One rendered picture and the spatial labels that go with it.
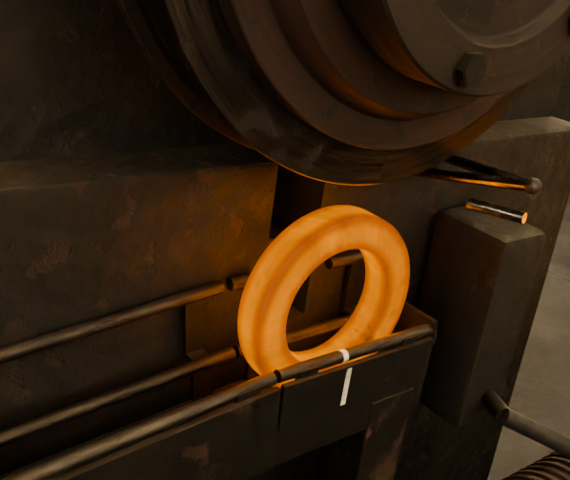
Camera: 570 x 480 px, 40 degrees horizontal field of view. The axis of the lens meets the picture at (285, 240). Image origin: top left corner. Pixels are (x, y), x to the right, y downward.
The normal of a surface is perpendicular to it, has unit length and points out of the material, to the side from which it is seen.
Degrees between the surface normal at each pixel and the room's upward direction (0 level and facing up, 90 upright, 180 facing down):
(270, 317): 90
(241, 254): 90
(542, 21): 38
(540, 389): 0
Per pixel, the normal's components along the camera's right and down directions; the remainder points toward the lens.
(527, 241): 0.61, 0.00
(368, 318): -0.65, -0.29
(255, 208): 0.61, 0.38
